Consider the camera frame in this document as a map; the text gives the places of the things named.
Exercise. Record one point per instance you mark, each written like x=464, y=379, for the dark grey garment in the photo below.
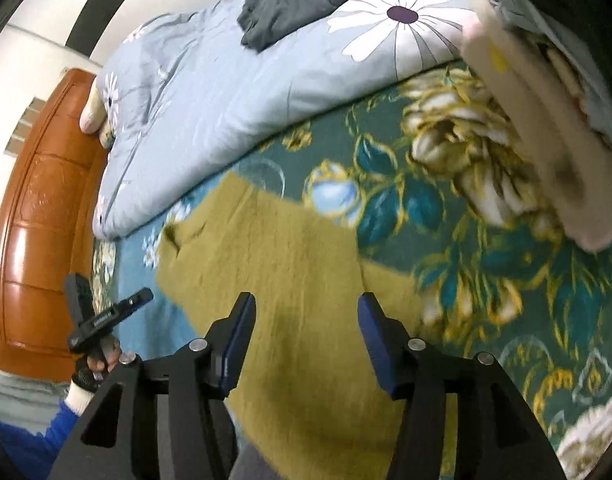
x=286, y=5

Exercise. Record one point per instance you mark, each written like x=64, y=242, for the person's left hand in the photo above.
x=93, y=367

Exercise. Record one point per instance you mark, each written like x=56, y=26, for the wooden headboard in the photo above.
x=41, y=210

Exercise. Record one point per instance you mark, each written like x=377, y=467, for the person's left forearm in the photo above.
x=31, y=440

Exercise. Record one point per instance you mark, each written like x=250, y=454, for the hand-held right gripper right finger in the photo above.
x=378, y=345

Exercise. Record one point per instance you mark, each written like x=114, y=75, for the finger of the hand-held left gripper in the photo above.
x=123, y=306
x=78, y=297

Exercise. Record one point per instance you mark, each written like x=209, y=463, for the white wardrobe with black stripe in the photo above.
x=136, y=15

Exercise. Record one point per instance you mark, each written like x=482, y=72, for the olive green knit sweater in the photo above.
x=296, y=260

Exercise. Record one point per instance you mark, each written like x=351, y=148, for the patterned pillow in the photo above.
x=107, y=139

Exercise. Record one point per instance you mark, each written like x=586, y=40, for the cream pink folded garment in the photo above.
x=536, y=110

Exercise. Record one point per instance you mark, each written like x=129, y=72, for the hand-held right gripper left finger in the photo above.
x=236, y=350

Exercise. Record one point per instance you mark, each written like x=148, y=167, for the blue floral duvet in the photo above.
x=226, y=85

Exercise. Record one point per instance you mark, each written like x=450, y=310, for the pink white pillow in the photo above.
x=92, y=112

